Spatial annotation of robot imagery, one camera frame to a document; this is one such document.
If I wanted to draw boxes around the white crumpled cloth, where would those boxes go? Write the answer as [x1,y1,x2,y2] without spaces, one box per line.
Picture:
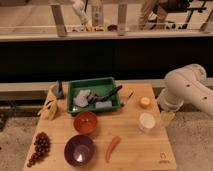
[73,90,91,108]

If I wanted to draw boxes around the black handled tool in tray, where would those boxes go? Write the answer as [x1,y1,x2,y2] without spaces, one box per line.
[87,85,122,103]

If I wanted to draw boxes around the green plastic tray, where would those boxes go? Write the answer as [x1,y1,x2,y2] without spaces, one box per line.
[67,77,121,117]

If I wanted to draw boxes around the purple bowl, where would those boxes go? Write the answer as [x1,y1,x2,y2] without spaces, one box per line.
[64,135,96,167]

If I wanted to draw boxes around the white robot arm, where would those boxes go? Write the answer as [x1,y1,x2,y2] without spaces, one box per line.
[157,64,213,118]

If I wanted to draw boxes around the red-orange bowl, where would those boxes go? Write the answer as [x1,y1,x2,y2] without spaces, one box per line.
[73,112,98,134]

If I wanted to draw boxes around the wooden bamboo board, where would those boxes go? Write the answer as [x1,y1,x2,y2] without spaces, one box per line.
[22,82,178,171]

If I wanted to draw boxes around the small orange fruit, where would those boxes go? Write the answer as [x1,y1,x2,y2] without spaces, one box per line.
[140,97,151,108]

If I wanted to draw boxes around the light blue sponge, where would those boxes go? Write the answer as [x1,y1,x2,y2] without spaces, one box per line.
[95,101,112,108]

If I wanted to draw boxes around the dark red grape bunch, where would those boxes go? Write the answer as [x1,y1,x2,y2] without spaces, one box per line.
[27,132,50,167]

